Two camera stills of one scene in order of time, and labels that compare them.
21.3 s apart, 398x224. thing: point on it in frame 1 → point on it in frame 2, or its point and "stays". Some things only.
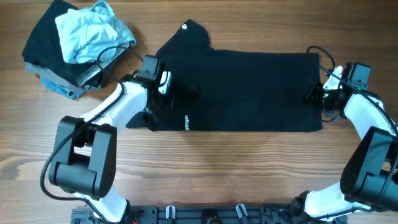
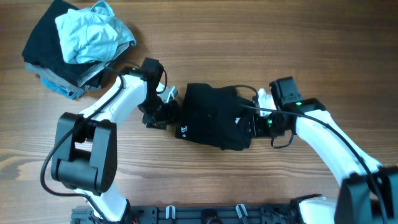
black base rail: (204, 214) stays
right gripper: (312, 94) → (256, 129)
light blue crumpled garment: (83, 33) stays
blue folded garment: (60, 89) stays
